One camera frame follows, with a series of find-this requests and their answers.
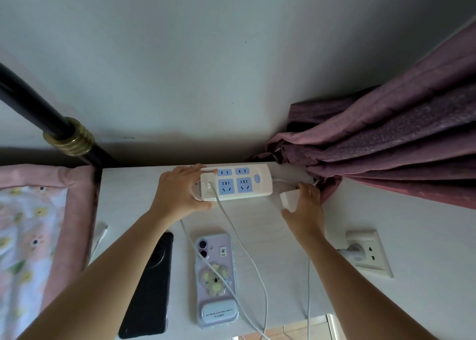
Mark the person's right forearm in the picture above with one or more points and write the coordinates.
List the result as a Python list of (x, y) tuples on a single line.
[(353, 287)]

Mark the purple curtain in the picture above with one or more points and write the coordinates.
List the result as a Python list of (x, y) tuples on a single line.
[(390, 146)]

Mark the white wall socket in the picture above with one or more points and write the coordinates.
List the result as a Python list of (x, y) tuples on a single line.
[(375, 256)]

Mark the black smartphone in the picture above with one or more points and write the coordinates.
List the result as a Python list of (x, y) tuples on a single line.
[(150, 287)]

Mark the purple smartphone with koala case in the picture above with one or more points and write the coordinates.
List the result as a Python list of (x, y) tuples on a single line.
[(215, 280)]

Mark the white power strip blue sockets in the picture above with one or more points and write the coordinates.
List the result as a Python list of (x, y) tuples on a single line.
[(247, 196)]

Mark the person's right thumb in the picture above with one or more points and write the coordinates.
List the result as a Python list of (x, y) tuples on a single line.
[(289, 214)]

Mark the white charger adapter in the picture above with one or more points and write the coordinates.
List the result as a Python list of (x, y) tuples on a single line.
[(290, 199)]

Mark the person's left forearm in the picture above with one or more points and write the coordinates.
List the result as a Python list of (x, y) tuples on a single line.
[(111, 272)]

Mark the pink floral blanket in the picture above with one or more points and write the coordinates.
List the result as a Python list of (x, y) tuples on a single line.
[(33, 239)]

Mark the white plug in wall socket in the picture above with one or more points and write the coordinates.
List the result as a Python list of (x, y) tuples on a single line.
[(351, 254)]

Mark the person's left thumb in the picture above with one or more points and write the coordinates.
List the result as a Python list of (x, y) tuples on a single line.
[(205, 205)]

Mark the white plug in power strip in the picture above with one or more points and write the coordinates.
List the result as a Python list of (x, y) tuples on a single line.
[(209, 189)]

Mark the person's left hand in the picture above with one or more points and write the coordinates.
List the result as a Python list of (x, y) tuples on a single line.
[(174, 192)]

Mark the person's right hand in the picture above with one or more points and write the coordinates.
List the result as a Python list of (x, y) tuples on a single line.
[(308, 213)]

